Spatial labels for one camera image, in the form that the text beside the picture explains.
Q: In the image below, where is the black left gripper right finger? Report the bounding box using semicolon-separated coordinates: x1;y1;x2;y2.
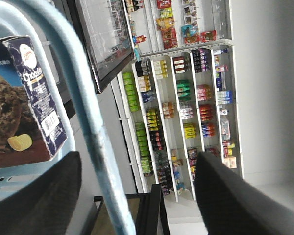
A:
194;152;294;235

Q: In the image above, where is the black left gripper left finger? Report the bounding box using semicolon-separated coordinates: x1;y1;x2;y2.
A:
0;152;81;235

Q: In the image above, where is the chocolate cookie box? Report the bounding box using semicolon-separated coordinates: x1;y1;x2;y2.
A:
0;36;67;168

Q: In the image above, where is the light blue plastic basket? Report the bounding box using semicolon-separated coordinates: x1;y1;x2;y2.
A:
0;0;136;235

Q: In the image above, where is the dark wooden display stand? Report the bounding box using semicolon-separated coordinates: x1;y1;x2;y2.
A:
81;184;170;235

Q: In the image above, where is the white drinks shelving unit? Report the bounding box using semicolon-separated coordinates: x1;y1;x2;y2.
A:
113;42;244;201

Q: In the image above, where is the far white chest freezer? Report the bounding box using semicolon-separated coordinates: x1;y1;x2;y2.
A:
67;0;134;94

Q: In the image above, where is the white snack pegboard shelf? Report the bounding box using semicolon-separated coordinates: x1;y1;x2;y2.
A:
125;0;233;57

